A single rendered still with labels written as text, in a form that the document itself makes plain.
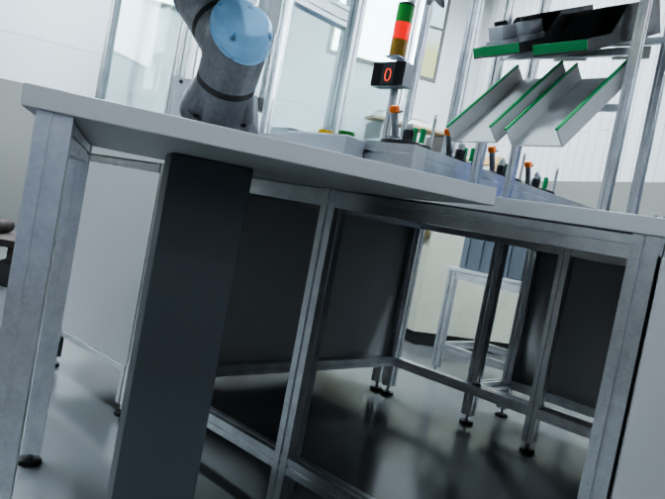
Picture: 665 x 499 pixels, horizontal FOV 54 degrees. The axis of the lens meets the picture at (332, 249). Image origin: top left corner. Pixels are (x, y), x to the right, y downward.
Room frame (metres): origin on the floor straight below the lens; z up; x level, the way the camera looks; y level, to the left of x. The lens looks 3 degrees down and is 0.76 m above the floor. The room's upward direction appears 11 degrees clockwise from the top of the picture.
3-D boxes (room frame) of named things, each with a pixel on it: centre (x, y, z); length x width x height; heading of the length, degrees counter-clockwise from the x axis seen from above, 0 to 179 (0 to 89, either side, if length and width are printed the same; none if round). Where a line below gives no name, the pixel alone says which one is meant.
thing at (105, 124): (1.36, 0.24, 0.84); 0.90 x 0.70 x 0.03; 19
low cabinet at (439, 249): (5.71, -1.33, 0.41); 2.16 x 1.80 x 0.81; 109
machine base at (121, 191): (2.79, 0.33, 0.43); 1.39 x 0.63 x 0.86; 137
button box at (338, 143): (1.63, 0.07, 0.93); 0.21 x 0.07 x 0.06; 47
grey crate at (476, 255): (3.65, -1.08, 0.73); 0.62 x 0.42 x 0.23; 47
